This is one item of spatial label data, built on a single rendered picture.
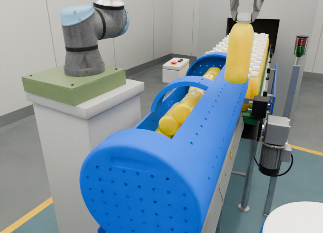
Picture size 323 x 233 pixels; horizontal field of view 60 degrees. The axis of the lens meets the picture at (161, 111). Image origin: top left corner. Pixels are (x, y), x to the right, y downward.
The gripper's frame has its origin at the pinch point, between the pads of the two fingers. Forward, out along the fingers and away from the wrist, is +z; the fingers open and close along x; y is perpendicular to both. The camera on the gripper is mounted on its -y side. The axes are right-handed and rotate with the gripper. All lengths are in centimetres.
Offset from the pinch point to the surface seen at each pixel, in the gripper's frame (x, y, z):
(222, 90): -3.6, -2.9, 22.8
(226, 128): 0.6, 12.3, 28.5
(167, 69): -43, -61, 35
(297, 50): 22, -86, 22
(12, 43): -260, -154, 55
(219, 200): 1, 9, 56
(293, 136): 50, -223, 137
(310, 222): 23, 28, 39
